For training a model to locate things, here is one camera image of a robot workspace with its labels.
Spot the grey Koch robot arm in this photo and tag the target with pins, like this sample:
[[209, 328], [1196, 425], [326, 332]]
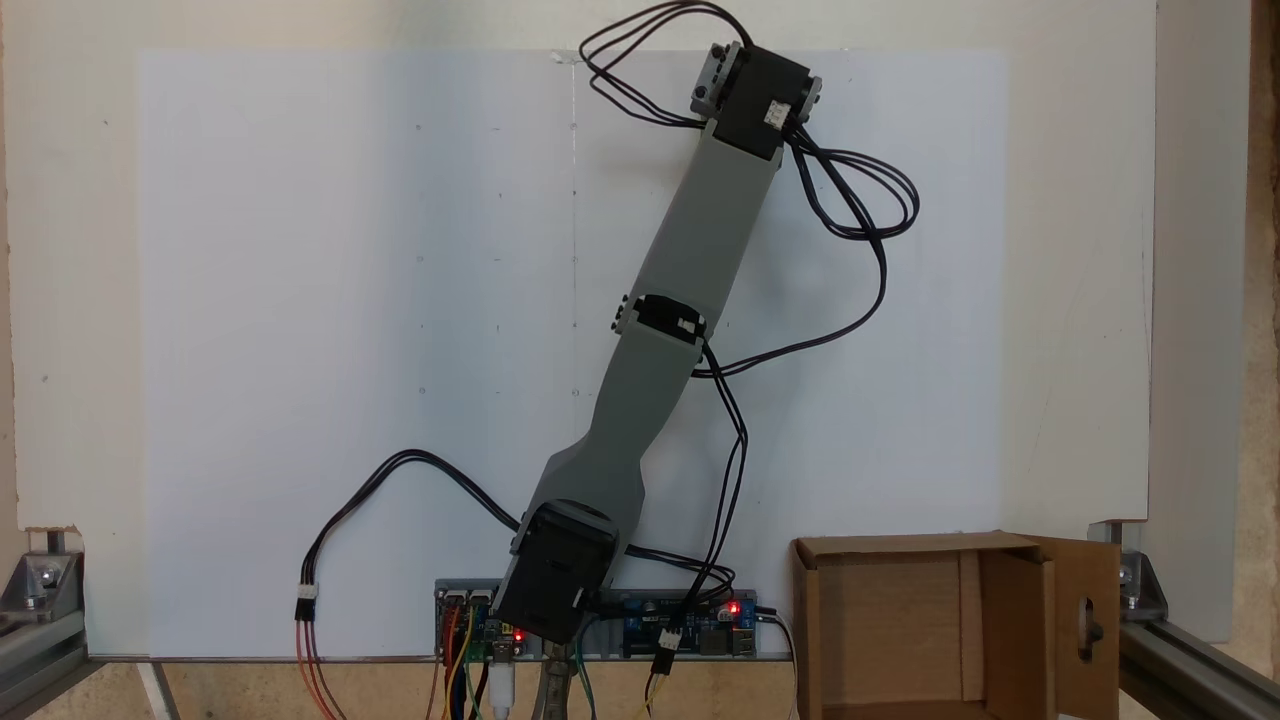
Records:
[[700, 230]]

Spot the blue circuit board red LED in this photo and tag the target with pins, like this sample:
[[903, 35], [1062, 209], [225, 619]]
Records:
[[640, 615]]

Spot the clear tape strip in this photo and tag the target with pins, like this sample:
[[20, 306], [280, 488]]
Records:
[[565, 57]]

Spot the white paper sheet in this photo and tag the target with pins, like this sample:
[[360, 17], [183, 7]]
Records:
[[300, 300]]

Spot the brown cardboard box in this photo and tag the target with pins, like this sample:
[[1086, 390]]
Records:
[[900, 620]]

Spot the metal corner bracket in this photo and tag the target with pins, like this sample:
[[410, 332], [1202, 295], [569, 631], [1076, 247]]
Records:
[[1140, 590], [40, 580]]

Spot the aluminium frame post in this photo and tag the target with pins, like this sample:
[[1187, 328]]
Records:
[[1190, 670], [35, 650]]

